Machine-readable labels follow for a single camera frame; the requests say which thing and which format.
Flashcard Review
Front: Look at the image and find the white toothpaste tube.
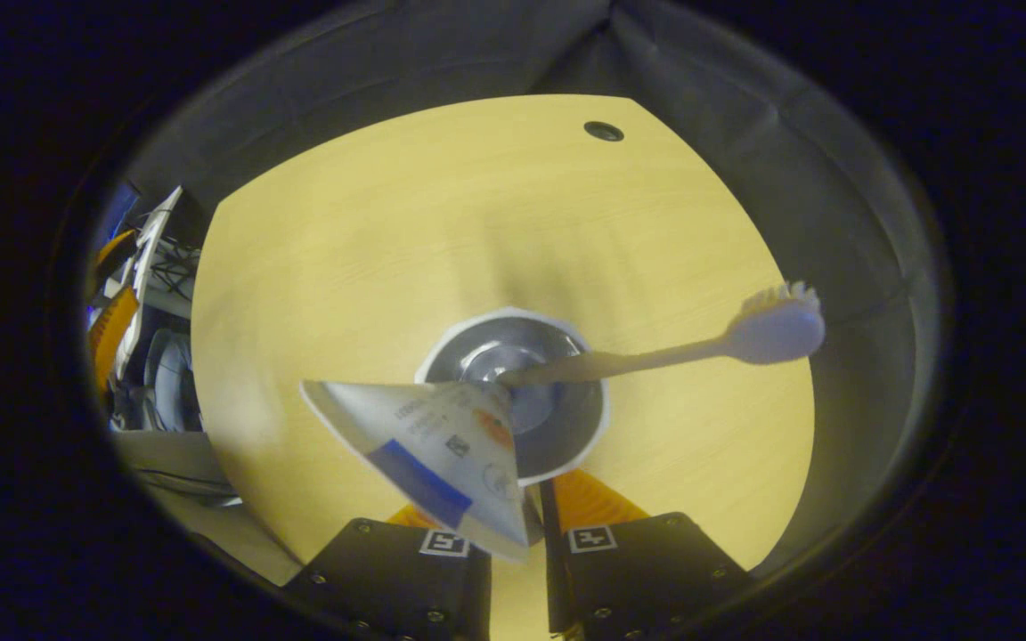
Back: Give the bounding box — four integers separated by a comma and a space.
299, 378, 532, 564

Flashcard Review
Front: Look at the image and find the grey round object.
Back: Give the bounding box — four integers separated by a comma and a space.
143, 329, 203, 433

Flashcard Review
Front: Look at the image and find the beige toothbrush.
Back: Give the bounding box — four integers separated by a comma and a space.
495, 281, 827, 388

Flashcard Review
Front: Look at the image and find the white frame bar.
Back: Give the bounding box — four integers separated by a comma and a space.
117, 185, 184, 375

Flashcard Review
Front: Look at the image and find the light wooden desktop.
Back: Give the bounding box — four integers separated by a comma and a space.
190, 93, 817, 640

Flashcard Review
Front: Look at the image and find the white cup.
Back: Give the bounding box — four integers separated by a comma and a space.
415, 307, 610, 486

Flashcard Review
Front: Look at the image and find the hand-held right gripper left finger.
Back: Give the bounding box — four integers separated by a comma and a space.
281, 504, 493, 640

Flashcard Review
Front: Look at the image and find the tangle of black cables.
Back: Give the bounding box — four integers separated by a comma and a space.
157, 240, 202, 299

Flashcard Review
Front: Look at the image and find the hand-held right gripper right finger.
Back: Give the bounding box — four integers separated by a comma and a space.
538, 469, 754, 637

